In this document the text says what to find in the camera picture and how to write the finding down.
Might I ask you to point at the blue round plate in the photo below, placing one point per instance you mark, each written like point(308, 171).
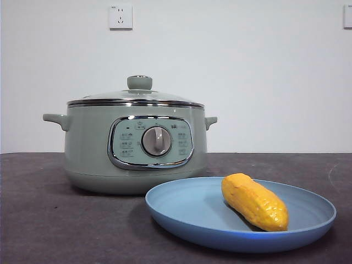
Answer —
point(192, 211)

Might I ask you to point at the white wall switch plate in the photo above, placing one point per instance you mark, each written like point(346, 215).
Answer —
point(347, 16)

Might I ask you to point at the sage green electric steamer pot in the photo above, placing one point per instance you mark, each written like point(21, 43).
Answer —
point(88, 143)

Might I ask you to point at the white wall power outlet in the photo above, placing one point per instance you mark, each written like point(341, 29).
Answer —
point(121, 16)

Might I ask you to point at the glass lid with green knob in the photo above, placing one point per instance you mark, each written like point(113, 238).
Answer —
point(137, 95)

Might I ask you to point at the yellow corn cob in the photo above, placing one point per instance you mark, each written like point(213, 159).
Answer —
point(253, 200)

